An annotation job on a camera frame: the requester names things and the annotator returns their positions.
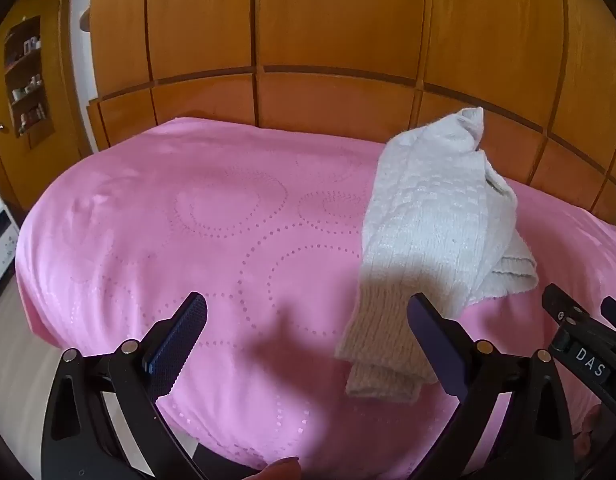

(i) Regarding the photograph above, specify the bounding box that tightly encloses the white knit sweater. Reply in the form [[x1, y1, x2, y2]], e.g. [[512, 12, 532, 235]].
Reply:
[[334, 106, 539, 405]]

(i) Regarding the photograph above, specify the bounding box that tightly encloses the person's left hand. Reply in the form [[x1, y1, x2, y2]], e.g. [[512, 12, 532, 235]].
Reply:
[[258, 456, 303, 480]]

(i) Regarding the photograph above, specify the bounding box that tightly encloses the white appliance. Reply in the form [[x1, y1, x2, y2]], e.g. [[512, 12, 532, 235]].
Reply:
[[0, 201, 21, 303]]

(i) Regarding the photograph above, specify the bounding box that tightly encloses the wooden cabinet with shelf niche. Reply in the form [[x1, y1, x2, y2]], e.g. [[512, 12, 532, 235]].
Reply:
[[0, 0, 97, 217]]

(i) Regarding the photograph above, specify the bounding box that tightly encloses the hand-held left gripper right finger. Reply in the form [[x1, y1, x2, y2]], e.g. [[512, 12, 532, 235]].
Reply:
[[407, 292, 575, 480]]

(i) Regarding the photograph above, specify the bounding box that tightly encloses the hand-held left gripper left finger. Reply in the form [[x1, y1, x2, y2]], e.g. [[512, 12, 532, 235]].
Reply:
[[40, 290, 209, 480]]

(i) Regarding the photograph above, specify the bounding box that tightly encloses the person's right hand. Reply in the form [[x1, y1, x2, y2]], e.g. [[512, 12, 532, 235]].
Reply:
[[574, 402, 606, 463]]

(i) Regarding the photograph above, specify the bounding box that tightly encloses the pink dotted blanket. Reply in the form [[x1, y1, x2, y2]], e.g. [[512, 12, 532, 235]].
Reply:
[[15, 117, 616, 480]]

